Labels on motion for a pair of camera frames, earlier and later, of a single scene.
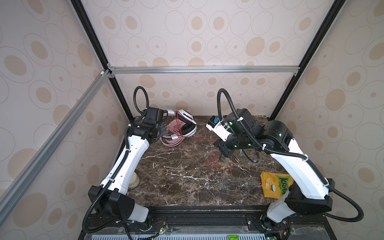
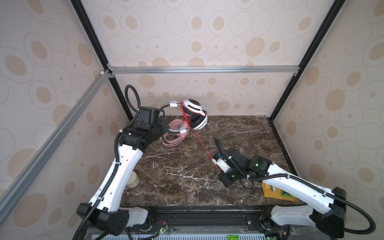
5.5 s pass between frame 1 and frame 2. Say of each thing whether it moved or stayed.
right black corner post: stayed
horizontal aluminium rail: stayed
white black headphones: moved
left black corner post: stayed
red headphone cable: moved
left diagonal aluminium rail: stayed
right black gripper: moved
